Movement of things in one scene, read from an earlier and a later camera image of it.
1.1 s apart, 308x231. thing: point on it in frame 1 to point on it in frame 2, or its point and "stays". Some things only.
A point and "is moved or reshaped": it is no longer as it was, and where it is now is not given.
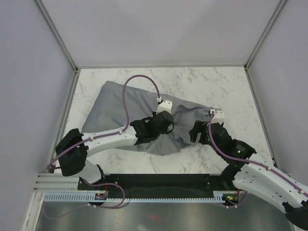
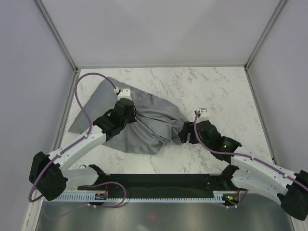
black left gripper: [154, 114] to [132, 119]
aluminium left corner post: [56, 33] stays
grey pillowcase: [118, 104] is moved or reshaped
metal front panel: [74, 216] stays
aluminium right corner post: [281, 4] stays
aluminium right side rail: [261, 116] stays
